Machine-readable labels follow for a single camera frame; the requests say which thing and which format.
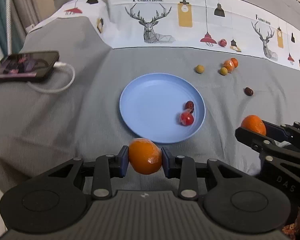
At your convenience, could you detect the orange unwrapped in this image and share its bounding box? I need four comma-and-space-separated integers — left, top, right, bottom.
128, 138, 162, 175

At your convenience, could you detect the red tomato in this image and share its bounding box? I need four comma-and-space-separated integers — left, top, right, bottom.
179, 109, 194, 126

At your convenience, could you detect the red date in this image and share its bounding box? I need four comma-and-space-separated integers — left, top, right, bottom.
185, 101, 194, 113
244, 87, 254, 96

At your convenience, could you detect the small orange back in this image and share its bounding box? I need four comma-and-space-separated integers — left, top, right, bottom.
230, 57, 238, 68

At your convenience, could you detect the green olive fruit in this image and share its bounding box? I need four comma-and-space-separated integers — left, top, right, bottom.
195, 64, 205, 74
219, 67, 228, 76

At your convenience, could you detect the red ball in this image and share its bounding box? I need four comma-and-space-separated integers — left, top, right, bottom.
218, 39, 227, 47

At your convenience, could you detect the blue plastic plate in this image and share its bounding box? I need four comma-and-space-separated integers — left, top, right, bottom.
119, 73, 206, 144

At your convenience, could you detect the black smartphone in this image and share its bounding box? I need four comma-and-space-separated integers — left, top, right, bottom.
0, 51, 59, 82

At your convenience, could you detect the grey curtain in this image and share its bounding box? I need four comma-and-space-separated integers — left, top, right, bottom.
13, 0, 41, 33

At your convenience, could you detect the spotted white pole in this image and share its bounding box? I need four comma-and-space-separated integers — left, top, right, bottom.
6, 0, 12, 55

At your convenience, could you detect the white charging cable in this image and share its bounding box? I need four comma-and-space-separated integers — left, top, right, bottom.
26, 61, 76, 94

